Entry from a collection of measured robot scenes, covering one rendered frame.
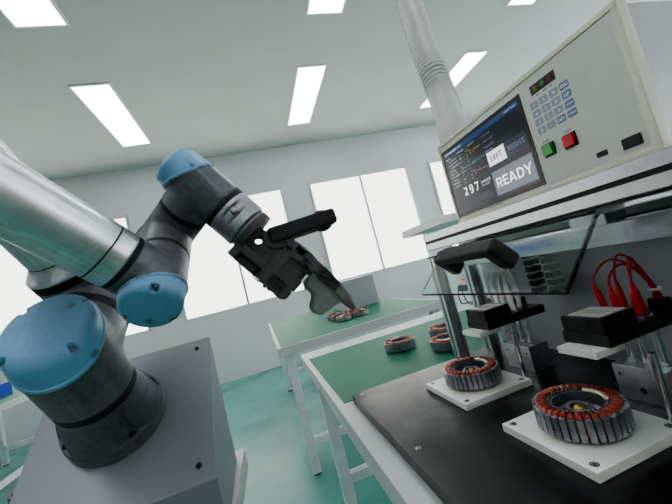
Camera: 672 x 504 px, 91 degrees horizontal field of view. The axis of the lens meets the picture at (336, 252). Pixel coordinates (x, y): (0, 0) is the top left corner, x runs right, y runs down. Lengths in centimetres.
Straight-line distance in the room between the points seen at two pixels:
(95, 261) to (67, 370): 16
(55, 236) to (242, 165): 511
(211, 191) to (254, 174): 494
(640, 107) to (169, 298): 64
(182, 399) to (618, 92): 81
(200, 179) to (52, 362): 29
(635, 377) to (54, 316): 83
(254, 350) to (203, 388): 449
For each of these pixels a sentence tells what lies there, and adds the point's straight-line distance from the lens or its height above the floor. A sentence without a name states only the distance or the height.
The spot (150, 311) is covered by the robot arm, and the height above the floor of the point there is 108.
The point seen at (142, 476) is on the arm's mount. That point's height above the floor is 85.
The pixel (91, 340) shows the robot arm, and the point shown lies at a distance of 55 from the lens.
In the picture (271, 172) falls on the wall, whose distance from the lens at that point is 548.
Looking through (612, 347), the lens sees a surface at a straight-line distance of 59.
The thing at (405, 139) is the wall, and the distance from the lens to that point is 630.
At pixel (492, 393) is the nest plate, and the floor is 78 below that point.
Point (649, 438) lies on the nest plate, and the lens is 60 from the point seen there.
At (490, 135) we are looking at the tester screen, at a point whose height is 126.
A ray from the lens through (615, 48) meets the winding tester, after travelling 63.
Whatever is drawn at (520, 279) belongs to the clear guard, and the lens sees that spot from 36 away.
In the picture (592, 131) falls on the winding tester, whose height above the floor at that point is 118.
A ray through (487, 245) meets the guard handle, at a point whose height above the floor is 106.
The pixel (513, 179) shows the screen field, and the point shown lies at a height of 116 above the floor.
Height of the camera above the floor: 106
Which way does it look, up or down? 4 degrees up
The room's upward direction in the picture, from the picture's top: 14 degrees counter-clockwise
